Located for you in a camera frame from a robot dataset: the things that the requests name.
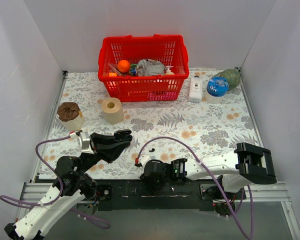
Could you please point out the white rectangular bottle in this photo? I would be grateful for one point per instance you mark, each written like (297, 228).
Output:
(195, 89)

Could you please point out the green textured ball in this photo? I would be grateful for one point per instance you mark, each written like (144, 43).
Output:
(232, 76)

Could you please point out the crumpled silver foil bag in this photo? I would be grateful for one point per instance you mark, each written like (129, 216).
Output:
(150, 67)

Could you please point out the red plastic shopping basket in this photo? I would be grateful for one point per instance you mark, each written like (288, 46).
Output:
(129, 87)

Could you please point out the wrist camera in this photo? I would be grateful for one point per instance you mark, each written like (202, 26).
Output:
(142, 161)
(84, 141)

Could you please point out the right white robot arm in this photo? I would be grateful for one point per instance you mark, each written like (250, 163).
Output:
(234, 170)

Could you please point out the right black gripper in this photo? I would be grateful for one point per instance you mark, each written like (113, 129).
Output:
(150, 182)

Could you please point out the floral patterned table mat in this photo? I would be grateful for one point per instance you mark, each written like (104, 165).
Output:
(175, 129)

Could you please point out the blue-lidded white jar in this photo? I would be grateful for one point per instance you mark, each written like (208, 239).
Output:
(216, 89)

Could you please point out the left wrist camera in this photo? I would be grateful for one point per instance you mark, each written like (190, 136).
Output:
(84, 141)

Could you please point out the brown-topped paper cup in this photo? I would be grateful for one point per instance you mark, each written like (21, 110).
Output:
(70, 116)

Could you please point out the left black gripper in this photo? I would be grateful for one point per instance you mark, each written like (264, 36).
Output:
(97, 146)

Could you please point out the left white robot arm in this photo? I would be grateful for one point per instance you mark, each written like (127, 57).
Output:
(72, 184)

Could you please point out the orange fruit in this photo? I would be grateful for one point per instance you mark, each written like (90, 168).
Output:
(123, 66)

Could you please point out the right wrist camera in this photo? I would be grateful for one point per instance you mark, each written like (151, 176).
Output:
(142, 161)

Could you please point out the beige paper roll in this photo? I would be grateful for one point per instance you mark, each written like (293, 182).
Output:
(112, 110)

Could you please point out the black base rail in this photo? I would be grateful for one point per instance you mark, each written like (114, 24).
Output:
(133, 194)

